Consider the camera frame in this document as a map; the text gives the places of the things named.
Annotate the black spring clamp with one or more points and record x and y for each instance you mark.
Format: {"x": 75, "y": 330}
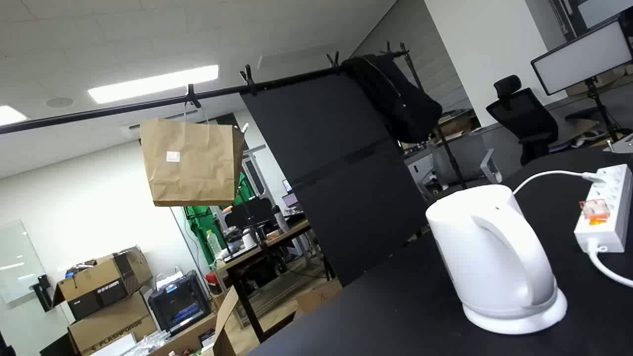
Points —
{"x": 334, "y": 61}
{"x": 193, "y": 97}
{"x": 249, "y": 77}

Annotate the green hanging cloth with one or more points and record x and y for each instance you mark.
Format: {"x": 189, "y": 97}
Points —
{"x": 201, "y": 228}

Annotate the wooden desk black legs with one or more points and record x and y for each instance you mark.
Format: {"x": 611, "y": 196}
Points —
{"x": 265, "y": 247}

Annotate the black 3D printer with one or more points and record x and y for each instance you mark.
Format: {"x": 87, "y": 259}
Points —
{"x": 179, "y": 305}

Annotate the white electric kettle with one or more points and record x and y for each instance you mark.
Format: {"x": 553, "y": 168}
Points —
{"x": 496, "y": 263}

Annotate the black backdrop cloth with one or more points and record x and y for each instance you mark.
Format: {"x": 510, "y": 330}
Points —
{"x": 344, "y": 178}

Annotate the black backdrop pole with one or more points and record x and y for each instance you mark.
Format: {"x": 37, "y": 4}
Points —
{"x": 100, "y": 111}

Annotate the long ceiling light panel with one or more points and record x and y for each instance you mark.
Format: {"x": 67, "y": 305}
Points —
{"x": 152, "y": 83}
{"x": 11, "y": 115}

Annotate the white power strip orange switch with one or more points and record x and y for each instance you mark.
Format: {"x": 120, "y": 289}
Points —
{"x": 611, "y": 198}

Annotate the glass whiteboard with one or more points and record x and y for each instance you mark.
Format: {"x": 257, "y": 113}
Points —
{"x": 17, "y": 263}

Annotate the large computer monitor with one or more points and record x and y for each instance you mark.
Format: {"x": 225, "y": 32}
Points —
{"x": 581, "y": 60}

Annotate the brown paper bag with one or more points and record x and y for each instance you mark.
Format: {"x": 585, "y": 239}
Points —
{"x": 191, "y": 164}

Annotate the black office chair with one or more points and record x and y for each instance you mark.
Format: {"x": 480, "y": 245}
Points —
{"x": 526, "y": 119}

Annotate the brown cardboard box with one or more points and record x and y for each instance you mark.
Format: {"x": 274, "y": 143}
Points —
{"x": 110, "y": 327}
{"x": 100, "y": 279}

